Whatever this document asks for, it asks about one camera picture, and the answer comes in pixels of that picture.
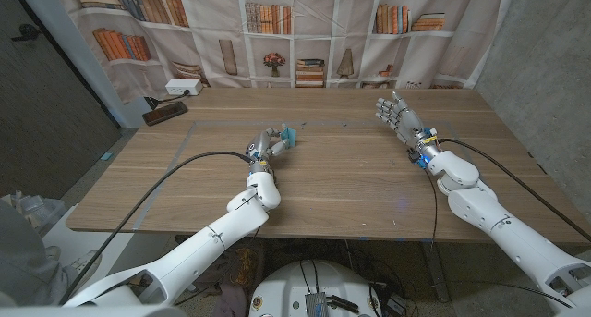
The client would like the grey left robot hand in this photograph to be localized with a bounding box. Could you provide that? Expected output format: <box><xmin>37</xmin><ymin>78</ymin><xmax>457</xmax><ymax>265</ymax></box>
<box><xmin>246</xmin><ymin>127</ymin><xmax>292</xmax><ymax>175</ymax></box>

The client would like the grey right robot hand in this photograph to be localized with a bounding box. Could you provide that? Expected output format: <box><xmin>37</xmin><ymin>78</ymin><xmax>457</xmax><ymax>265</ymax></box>
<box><xmin>374</xmin><ymin>91</ymin><xmax>440</xmax><ymax>164</ymax></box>

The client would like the teal sticky note pad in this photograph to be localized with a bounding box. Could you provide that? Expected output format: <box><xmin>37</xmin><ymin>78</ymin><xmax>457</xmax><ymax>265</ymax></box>
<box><xmin>280</xmin><ymin>121</ymin><xmax>298</xmax><ymax>148</ymax></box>

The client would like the black TV remote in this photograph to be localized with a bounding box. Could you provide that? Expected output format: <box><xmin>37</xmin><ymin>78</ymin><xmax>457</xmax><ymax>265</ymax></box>
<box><xmin>141</xmin><ymin>100</ymin><xmax>189</xmax><ymax>127</ymax></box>

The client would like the grey tape outline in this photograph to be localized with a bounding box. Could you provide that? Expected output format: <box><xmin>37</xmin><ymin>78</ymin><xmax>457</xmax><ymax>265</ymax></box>
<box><xmin>132</xmin><ymin>119</ymin><xmax>517</xmax><ymax>231</ymax></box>

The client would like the white power strip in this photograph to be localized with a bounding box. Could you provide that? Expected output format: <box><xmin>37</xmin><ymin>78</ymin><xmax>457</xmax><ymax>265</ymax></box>
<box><xmin>164</xmin><ymin>79</ymin><xmax>203</xmax><ymax>97</ymax></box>

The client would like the printed bookshelf backdrop cloth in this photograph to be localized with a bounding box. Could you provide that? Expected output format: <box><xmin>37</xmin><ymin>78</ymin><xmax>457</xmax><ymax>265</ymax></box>
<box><xmin>51</xmin><ymin>0</ymin><xmax>517</xmax><ymax>106</ymax></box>

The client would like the dark crumpled cloth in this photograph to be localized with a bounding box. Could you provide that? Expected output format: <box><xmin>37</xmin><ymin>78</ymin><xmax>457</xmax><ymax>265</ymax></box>
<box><xmin>187</xmin><ymin>240</ymin><xmax>267</xmax><ymax>317</ymax></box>

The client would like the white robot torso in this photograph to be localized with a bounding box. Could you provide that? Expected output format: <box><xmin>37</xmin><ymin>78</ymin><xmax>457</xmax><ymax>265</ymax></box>
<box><xmin>247</xmin><ymin>260</ymin><xmax>383</xmax><ymax>317</ymax></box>

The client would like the grey table leg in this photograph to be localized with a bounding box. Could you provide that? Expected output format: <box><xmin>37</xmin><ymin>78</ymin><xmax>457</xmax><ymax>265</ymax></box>
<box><xmin>422</xmin><ymin>241</ymin><xmax>450</xmax><ymax>303</ymax></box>

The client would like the grey ribbed electronics box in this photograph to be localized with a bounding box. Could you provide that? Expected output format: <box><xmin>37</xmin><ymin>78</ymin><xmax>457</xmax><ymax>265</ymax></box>
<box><xmin>304</xmin><ymin>292</ymin><xmax>329</xmax><ymax>317</ymax></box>

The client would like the black power adapter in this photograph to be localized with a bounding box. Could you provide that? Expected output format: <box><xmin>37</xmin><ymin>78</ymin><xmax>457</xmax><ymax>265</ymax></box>
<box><xmin>387</xmin><ymin>293</ymin><xmax>407</xmax><ymax>316</ymax></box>

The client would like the white flat platform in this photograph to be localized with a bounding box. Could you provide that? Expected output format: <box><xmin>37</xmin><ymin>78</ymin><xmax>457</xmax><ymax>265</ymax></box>
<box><xmin>41</xmin><ymin>205</ymin><xmax>172</xmax><ymax>304</ymax></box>

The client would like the dark grey door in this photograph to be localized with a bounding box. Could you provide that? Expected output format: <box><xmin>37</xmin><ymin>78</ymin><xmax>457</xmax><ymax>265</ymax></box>
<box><xmin>0</xmin><ymin>0</ymin><xmax>124</xmax><ymax>201</ymax></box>

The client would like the clear plastic box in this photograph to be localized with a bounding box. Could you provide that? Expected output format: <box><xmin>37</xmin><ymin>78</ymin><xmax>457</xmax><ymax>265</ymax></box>
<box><xmin>0</xmin><ymin>190</ymin><xmax>66</xmax><ymax>238</ymax></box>

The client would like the person in grey trousers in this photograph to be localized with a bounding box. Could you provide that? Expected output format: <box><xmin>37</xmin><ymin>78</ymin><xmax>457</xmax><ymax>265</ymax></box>
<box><xmin>0</xmin><ymin>199</ymin><xmax>103</xmax><ymax>307</ymax></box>

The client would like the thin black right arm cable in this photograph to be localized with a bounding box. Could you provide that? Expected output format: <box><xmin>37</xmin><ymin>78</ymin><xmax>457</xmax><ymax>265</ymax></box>
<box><xmin>423</xmin><ymin>167</ymin><xmax>439</xmax><ymax>244</ymax></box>

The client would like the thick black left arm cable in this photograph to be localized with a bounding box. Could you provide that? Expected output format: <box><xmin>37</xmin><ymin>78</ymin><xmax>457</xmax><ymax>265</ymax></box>
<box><xmin>58</xmin><ymin>150</ymin><xmax>255</xmax><ymax>306</ymax></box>

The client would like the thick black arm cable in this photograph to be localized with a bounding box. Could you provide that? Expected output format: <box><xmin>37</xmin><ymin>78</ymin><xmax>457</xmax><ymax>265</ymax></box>
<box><xmin>58</xmin><ymin>150</ymin><xmax>255</xmax><ymax>306</ymax></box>
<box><xmin>436</xmin><ymin>136</ymin><xmax>591</xmax><ymax>244</ymax></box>

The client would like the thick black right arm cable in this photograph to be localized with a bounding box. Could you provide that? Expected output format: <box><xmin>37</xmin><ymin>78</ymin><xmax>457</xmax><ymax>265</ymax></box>
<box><xmin>436</xmin><ymin>136</ymin><xmax>591</xmax><ymax>244</ymax></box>

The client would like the black power plug cable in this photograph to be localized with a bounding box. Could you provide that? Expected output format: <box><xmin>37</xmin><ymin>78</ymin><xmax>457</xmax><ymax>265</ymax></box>
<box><xmin>143</xmin><ymin>89</ymin><xmax>191</xmax><ymax>111</ymax></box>

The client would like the white door frame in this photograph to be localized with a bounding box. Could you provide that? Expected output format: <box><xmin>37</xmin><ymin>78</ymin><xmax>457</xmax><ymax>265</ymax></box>
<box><xmin>12</xmin><ymin>0</ymin><xmax>151</xmax><ymax>128</ymax></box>

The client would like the black door handle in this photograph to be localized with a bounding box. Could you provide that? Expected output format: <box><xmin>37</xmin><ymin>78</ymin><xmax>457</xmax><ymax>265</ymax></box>
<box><xmin>11</xmin><ymin>23</ymin><xmax>42</xmax><ymax>43</ymax></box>

